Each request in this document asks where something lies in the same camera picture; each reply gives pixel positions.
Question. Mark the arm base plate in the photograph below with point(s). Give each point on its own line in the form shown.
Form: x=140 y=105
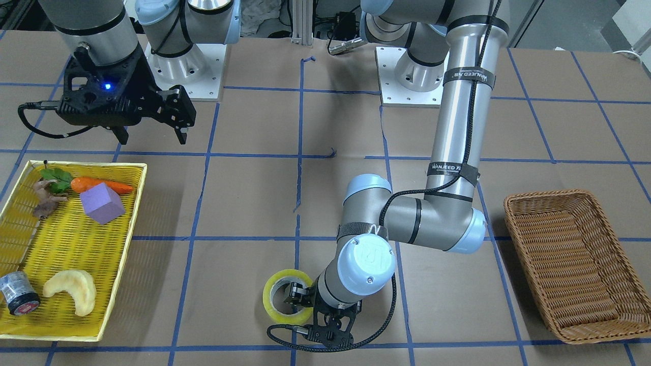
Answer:
x=404 y=83
x=200 y=71

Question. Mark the black-lidded gum jar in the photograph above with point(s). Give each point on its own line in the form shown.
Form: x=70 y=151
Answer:
x=19 y=294

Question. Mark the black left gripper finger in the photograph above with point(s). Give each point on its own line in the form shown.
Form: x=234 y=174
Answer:
x=297 y=292
x=304 y=302

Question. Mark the aluminium frame post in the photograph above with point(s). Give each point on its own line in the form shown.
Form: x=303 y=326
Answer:
x=302 y=13

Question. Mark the pale croissant toy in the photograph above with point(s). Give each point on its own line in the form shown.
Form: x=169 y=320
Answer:
x=79 y=284

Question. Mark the purple foam cube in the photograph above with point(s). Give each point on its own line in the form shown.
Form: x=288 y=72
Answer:
x=102 y=204

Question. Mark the brown dried leaf toy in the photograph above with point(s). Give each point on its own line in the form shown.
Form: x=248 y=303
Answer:
x=50 y=190

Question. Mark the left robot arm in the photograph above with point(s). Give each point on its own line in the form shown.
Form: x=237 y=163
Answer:
x=469 y=34

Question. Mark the orange toy carrot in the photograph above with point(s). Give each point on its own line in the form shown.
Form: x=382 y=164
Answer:
x=84 y=183

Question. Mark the yellow plastic basket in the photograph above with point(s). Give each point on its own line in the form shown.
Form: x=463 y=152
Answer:
x=68 y=239

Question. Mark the brown wicker basket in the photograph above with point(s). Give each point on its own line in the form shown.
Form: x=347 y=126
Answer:
x=583 y=284

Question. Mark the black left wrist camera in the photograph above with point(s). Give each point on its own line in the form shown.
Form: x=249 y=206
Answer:
x=331 y=326

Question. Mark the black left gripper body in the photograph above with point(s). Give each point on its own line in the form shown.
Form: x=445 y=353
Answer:
x=308 y=297

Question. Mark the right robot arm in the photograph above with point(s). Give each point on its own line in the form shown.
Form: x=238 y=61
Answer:
x=172 y=29

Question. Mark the yellow clear tape roll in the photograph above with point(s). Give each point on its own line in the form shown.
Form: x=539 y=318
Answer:
x=273 y=285

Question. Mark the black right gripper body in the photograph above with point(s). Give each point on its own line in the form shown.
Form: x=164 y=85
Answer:
x=144 y=86

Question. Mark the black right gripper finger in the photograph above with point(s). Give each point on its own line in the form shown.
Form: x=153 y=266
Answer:
x=121 y=134
x=182 y=134

